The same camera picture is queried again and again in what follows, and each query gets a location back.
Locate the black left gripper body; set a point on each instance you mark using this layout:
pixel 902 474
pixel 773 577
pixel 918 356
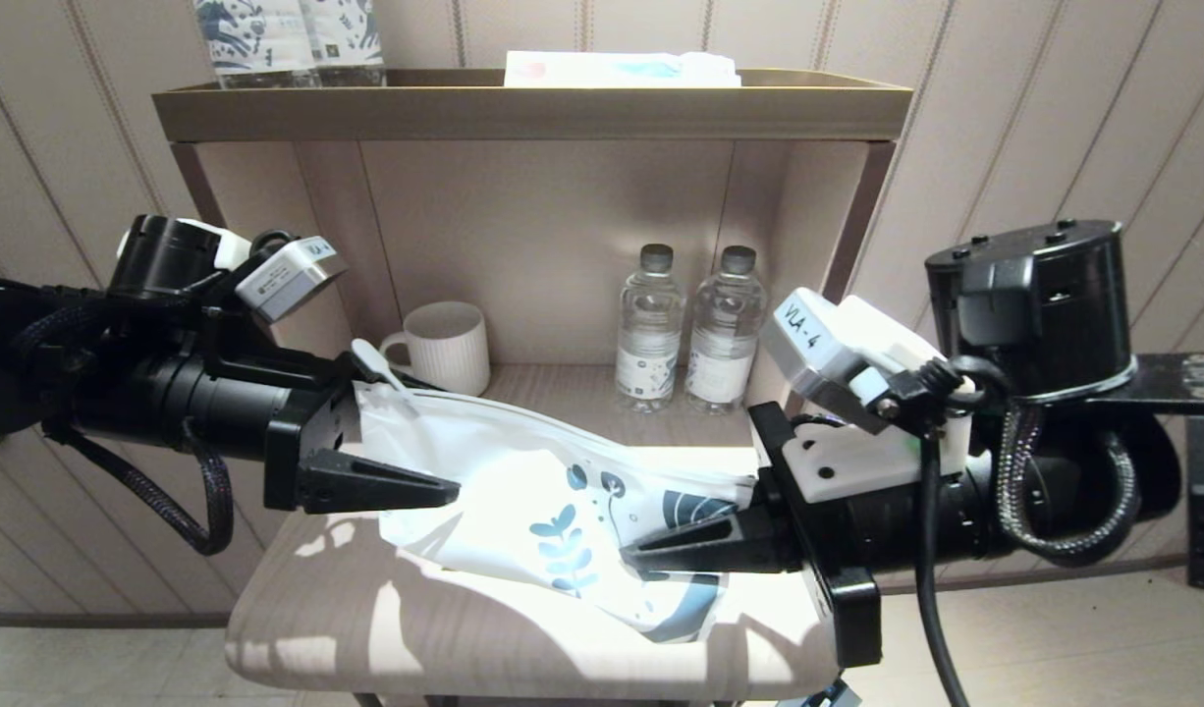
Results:
pixel 229 412

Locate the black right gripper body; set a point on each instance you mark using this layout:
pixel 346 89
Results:
pixel 897 520

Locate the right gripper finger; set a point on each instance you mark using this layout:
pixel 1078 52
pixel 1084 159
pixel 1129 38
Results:
pixel 730 545

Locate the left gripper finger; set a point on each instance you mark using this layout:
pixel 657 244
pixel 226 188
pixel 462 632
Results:
pixel 391 378
pixel 366 481

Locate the grey toothbrush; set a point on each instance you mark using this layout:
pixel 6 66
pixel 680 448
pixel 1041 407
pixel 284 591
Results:
pixel 371 355

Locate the white leaf-print plastic bag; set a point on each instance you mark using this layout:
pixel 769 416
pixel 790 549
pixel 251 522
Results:
pixel 504 491

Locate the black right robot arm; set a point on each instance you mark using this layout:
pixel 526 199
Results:
pixel 1044 304

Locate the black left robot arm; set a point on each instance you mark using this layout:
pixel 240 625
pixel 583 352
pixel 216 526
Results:
pixel 32 363

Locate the white ribbed mug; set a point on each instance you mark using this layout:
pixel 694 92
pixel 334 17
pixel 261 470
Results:
pixel 450 344

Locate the black blue connector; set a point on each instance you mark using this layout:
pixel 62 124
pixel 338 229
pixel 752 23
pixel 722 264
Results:
pixel 823 695

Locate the beige wooden shelf cabinet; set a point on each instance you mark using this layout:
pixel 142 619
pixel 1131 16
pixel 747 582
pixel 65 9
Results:
pixel 523 226

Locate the small clear water bottle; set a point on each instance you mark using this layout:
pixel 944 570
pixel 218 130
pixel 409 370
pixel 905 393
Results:
pixel 724 334
pixel 649 334

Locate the large blue-print water bottle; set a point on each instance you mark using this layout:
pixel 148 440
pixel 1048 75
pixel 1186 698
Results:
pixel 352 39

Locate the blue patterned packages on top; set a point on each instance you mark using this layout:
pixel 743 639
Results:
pixel 258 44

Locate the white blue flat packet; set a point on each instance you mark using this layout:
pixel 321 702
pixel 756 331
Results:
pixel 612 71

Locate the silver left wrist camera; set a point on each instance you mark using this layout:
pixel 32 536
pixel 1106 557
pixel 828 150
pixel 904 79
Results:
pixel 288 275

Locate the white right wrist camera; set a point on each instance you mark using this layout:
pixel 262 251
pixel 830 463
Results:
pixel 818 344

